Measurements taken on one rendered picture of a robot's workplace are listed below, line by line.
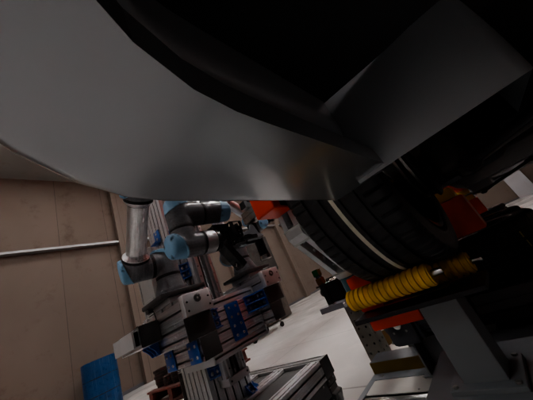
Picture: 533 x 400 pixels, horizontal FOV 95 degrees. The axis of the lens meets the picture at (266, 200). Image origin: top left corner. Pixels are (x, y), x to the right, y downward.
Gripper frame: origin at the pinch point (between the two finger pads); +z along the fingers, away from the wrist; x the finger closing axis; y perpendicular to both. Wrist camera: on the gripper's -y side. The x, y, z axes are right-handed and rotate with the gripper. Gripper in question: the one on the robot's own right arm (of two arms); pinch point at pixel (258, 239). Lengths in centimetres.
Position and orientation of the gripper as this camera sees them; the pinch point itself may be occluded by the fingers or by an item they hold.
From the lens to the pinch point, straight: 96.1
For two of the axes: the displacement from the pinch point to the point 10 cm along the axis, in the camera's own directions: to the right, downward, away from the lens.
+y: -3.9, -8.5, 3.5
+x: -6.3, 5.3, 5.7
